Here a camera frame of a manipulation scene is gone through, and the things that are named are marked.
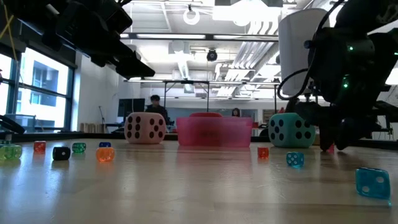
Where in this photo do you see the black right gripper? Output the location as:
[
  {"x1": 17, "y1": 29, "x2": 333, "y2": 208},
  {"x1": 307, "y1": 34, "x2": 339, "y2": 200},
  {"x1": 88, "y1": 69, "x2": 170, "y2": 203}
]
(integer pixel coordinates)
[{"x1": 318, "y1": 104, "x2": 388, "y2": 152}]

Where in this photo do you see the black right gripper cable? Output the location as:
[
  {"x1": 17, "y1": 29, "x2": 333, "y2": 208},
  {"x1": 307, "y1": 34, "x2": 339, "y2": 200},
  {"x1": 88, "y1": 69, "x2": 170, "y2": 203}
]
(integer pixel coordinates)
[{"x1": 276, "y1": 0, "x2": 346, "y2": 101}]

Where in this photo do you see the large teal foam die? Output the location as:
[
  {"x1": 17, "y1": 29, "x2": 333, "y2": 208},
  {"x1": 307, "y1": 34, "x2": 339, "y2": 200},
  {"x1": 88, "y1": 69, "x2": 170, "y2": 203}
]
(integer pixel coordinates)
[{"x1": 268, "y1": 112, "x2": 317, "y2": 148}]

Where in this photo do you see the small yellow-green translucent die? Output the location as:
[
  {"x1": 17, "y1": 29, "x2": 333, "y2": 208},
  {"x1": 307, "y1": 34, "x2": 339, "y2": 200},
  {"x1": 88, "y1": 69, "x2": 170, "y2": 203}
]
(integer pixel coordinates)
[{"x1": 0, "y1": 144, "x2": 23, "y2": 161}]

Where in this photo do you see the large pink foam die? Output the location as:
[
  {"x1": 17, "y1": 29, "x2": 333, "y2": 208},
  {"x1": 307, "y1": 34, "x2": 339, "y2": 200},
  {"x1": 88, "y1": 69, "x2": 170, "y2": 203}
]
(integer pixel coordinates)
[{"x1": 124, "y1": 112, "x2": 167, "y2": 144}]

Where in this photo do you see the pink translucent plastic bin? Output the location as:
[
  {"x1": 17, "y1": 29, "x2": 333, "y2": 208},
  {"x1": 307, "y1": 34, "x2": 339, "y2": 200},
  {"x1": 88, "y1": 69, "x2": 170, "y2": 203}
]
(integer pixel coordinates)
[{"x1": 176, "y1": 116, "x2": 253, "y2": 148}]

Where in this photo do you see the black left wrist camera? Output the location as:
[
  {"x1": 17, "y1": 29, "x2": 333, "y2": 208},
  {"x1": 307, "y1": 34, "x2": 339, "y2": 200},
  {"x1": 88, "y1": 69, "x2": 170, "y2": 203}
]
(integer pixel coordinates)
[{"x1": 99, "y1": 0, "x2": 134, "y2": 35}]

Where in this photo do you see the small cyan translucent die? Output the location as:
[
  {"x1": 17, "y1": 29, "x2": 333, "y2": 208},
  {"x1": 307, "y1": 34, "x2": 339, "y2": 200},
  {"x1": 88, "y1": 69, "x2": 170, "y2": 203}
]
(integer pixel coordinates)
[
  {"x1": 286, "y1": 151, "x2": 305, "y2": 169},
  {"x1": 355, "y1": 167, "x2": 391, "y2": 200}
]

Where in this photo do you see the small black die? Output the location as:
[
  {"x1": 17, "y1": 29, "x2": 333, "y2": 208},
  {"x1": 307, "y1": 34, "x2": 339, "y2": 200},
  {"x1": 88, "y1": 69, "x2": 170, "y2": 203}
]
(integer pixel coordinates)
[{"x1": 52, "y1": 146, "x2": 72, "y2": 161}]

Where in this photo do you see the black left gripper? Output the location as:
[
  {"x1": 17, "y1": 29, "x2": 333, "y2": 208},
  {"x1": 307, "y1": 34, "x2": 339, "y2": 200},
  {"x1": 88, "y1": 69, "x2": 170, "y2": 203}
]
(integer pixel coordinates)
[{"x1": 42, "y1": 0, "x2": 156, "y2": 80}]

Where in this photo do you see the wooden block row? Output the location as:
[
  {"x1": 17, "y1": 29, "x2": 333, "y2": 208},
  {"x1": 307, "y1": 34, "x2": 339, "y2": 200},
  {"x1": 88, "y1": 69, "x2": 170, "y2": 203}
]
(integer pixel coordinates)
[{"x1": 79, "y1": 122, "x2": 106, "y2": 134}]

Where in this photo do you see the black computer monitor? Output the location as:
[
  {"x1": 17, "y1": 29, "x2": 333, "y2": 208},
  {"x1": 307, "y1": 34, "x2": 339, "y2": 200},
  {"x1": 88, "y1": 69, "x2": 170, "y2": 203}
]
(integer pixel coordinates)
[{"x1": 117, "y1": 98, "x2": 146, "y2": 118}]

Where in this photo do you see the white shade table lamp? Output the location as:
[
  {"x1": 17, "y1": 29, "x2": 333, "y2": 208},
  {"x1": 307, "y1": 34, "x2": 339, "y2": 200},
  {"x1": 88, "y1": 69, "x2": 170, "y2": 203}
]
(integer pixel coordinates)
[{"x1": 278, "y1": 8, "x2": 330, "y2": 97}]

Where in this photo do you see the small orange translucent die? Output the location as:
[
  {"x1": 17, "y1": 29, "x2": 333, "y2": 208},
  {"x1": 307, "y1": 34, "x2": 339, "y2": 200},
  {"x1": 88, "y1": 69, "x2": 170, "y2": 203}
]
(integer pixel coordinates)
[{"x1": 95, "y1": 147, "x2": 116, "y2": 163}]

